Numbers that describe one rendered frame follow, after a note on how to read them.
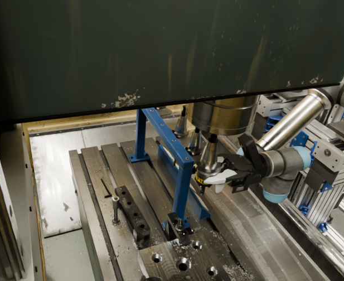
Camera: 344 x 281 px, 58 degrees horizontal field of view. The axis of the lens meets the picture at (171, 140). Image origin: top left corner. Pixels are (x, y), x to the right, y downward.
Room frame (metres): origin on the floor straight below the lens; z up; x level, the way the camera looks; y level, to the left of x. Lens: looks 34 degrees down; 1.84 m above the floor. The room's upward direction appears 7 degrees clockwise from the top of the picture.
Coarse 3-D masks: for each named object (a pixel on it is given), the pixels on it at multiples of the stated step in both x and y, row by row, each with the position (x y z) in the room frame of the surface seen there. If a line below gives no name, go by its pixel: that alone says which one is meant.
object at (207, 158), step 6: (210, 144) 0.62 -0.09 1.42; (216, 144) 0.62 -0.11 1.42; (204, 150) 0.63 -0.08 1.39; (210, 150) 0.61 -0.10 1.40; (216, 150) 0.62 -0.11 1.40; (204, 156) 0.62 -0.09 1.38; (210, 156) 0.61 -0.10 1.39; (216, 156) 0.62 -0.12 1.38; (204, 162) 0.61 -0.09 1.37; (210, 162) 0.61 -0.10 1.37; (216, 162) 0.62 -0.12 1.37
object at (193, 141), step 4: (196, 132) 0.87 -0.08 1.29; (200, 132) 0.87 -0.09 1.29; (192, 136) 0.87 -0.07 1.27; (196, 136) 0.86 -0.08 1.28; (200, 136) 0.87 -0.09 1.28; (192, 140) 0.86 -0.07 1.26; (196, 140) 0.86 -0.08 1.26; (200, 140) 0.87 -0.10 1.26; (188, 144) 0.87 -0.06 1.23; (192, 144) 0.86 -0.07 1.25; (196, 144) 0.85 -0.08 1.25; (200, 144) 0.87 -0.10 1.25; (192, 148) 0.85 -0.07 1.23; (196, 148) 0.85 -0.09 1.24; (200, 148) 0.87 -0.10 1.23
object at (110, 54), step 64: (0, 0) 0.33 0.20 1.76; (64, 0) 0.36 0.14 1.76; (128, 0) 0.40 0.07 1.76; (192, 0) 0.44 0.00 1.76; (256, 0) 0.49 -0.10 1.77; (320, 0) 0.55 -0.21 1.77; (0, 64) 0.33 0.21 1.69; (64, 64) 0.36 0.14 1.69; (128, 64) 0.40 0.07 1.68; (192, 64) 0.45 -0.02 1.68; (256, 64) 0.50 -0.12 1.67; (320, 64) 0.57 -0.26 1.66
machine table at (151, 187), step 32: (96, 160) 1.13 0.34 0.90; (128, 160) 1.17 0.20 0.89; (160, 160) 1.19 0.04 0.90; (96, 192) 0.92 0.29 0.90; (160, 192) 0.97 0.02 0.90; (96, 224) 0.76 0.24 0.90; (128, 224) 0.80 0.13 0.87; (160, 224) 0.80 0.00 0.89; (192, 224) 0.82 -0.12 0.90; (224, 224) 0.84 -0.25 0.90; (96, 256) 0.63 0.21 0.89; (128, 256) 0.64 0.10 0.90; (224, 256) 0.69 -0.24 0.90
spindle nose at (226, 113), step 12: (252, 96) 0.57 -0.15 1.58; (192, 108) 0.59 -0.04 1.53; (204, 108) 0.56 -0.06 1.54; (216, 108) 0.56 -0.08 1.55; (228, 108) 0.55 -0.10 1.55; (240, 108) 0.56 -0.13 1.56; (252, 108) 0.58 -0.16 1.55; (192, 120) 0.58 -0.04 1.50; (204, 120) 0.56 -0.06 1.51; (216, 120) 0.55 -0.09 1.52; (228, 120) 0.55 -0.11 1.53; (240, 120) 0.56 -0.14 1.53; (252, 120) 0.59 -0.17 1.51; (216, 132) 0.55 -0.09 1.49; (228, 132) 0.56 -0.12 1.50; (240, 132) 0.57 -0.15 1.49
